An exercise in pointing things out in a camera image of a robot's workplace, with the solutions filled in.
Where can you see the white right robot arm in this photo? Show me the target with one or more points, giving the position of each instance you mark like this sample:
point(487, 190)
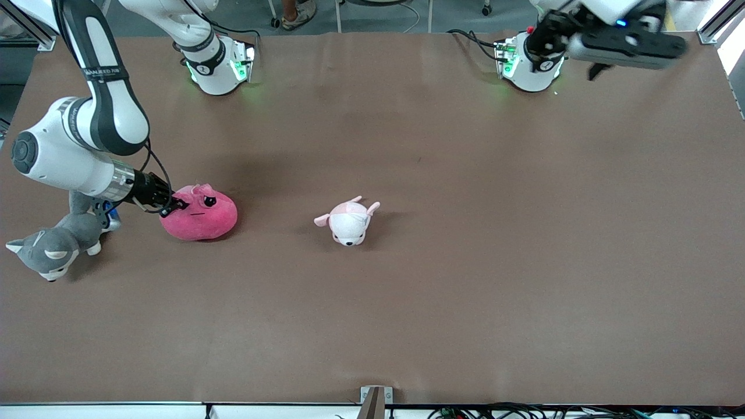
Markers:
point(58, 157)

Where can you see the person's shoe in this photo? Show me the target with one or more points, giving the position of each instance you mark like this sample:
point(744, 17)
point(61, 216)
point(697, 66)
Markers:
point(300, 17)

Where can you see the white and pink plush puppy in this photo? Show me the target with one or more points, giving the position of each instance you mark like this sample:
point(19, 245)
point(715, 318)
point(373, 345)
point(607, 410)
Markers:
point(349, 224)

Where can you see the aluminium frame profile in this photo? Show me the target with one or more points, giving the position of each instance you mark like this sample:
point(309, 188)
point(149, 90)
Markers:
point(41, 42)
point(713, 32)

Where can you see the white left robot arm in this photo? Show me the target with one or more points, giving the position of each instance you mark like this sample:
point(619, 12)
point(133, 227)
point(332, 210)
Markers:
point(538, 73)

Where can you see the grey husky plush toy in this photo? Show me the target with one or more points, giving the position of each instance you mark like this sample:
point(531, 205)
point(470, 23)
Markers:
point(52, 250)

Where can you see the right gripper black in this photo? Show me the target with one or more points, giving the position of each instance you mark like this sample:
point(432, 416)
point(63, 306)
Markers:
point(146, 188)

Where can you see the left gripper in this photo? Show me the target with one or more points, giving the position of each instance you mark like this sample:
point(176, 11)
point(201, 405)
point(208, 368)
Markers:
point(550, 30)

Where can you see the pink round plush toy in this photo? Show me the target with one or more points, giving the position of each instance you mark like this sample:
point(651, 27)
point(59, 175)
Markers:
point(198, 224)

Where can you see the white chair leg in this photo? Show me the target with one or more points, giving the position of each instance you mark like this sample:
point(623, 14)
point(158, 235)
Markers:
point(339, 17)
point(430, 17)

